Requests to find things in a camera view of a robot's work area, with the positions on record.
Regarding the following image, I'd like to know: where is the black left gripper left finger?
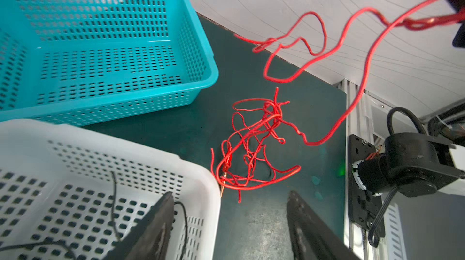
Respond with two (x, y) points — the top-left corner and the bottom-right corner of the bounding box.
(104, 192), (174, 260)

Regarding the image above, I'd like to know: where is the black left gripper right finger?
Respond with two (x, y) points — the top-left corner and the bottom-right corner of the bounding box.
(287, 191), (359, 260)

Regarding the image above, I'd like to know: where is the thick red cable blue terminal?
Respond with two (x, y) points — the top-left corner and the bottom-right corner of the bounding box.
(234, 0), (465, 147)

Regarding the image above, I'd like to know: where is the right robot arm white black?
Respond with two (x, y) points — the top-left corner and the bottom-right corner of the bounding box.
(348, 107), (465, 248)

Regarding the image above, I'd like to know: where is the white plastic basket near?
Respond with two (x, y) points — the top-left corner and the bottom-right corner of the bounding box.
(1, 119), (220, 260)

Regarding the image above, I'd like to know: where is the teal plastic basket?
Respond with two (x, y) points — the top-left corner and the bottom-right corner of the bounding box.
(1, 0), (219, 126)

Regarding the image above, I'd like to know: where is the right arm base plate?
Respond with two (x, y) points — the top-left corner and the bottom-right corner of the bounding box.
(348, 135), (382, 231)

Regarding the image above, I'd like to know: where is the black cable in basket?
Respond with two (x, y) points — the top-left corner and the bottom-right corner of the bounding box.
(0, 170), (190, 260)

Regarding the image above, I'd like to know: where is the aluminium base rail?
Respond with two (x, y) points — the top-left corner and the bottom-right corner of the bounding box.
(337, 78), (386, 260)

